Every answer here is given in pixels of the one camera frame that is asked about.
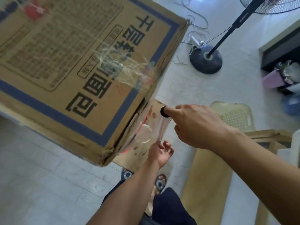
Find clear packing tape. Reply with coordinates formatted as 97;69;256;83
94;44;173;155

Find yellow perforated plastic stool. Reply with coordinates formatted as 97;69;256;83
210;101;256;133

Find white cable tangle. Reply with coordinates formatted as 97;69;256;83
173;0;210;65

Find black standing fan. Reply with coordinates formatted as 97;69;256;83
189;0;300;75

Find person's right hand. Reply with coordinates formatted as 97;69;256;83
163;104;236;151

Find dark blue trousers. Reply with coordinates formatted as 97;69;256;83
101;180;198;225

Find patterned sandal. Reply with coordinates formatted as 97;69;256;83
155;174;167;194
121;168;134;181

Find large printed cardboard box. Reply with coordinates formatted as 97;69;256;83
0;0;190;167

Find white foam block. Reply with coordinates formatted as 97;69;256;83
277;129;300;168

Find blue round container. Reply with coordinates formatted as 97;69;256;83
282;94;300;116

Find black cabinet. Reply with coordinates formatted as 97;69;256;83
260;25;300;71

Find person's left hand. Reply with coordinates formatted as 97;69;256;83
147;140;174;169

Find person's right forearm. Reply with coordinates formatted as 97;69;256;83
214;127;300;225

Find person's left forearm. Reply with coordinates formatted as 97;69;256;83
86;159;160;225

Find light wooden board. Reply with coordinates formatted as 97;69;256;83
181;147;234;225

